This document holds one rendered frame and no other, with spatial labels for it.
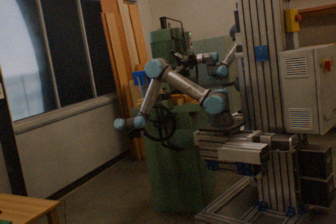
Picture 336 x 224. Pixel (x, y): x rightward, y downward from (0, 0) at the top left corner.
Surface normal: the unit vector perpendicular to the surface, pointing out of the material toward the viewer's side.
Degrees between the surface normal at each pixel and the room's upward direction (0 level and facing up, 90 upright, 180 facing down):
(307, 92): 90
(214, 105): 95
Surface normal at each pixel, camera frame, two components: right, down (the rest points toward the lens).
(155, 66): -0.42, 0.11
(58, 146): 0.89, -0.06
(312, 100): -0.65, 0.20
